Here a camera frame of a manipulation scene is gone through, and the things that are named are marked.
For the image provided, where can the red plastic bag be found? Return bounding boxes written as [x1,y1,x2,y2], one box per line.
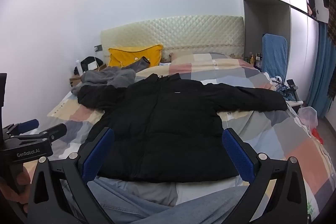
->
[311,128,324,144]

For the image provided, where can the cream quilted headboard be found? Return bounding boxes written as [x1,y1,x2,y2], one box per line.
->
[100,15,245,61]

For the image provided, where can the black bag on nightstand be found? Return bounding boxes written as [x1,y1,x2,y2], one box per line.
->
[79,56,104,75]

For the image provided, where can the grey white wardrobe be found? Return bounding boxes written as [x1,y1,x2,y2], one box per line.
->
[244,0,318,101]

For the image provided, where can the grey fleece garment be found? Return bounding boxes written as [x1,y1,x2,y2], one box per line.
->
[71,56,150,96]

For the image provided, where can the checkered pillow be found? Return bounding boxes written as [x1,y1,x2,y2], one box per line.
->
[171,52,231,65]

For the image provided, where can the person's left hand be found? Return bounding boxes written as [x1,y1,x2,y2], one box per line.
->
[0,167,32,214]

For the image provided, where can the white plastic bottle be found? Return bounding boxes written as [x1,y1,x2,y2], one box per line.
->
[74,59,80,75]

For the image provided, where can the white side table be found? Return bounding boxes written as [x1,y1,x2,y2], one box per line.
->
[286,101,303,113]

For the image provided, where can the translucent plastic bag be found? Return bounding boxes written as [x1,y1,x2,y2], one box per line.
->
[298,106,318,133]

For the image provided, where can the wall power socket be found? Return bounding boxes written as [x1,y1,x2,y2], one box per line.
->
[94,45,102,52]

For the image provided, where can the black puffer jacket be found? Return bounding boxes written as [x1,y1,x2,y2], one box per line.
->
[77,74,288,183]

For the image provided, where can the yellow pillow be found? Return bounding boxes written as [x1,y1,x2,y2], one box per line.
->
[108,44,163,68]

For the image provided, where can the bottles on bedside shelf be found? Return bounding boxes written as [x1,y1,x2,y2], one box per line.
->
[244,52,263,71]

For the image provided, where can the blue curtain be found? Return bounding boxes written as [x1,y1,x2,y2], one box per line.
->
[306,22,335,118]

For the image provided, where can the wooden nightstand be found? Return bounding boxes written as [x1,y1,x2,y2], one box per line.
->
[69,64,106,87]

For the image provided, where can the person's jeans legs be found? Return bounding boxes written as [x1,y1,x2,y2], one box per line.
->
[88,178,247,223]

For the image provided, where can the checkered patchwork duvet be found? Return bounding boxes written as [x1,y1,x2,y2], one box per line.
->
[39,59,335,218]

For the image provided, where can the blue towel covered chair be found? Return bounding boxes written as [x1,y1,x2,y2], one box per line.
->
[261,34,288,81]

